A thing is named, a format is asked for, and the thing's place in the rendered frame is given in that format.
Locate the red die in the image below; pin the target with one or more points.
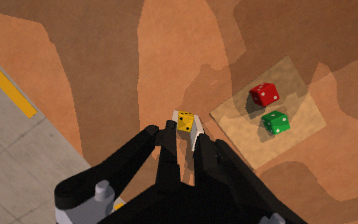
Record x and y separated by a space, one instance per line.
264 94

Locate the green die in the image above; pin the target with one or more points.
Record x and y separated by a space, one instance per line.
276 122

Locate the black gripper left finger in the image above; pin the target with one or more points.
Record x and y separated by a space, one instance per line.
88 197

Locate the yellow die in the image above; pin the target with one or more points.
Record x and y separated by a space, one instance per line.
185 121

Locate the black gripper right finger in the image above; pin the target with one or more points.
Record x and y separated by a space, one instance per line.
248 193

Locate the tan mat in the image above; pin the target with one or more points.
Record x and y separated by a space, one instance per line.
240 117

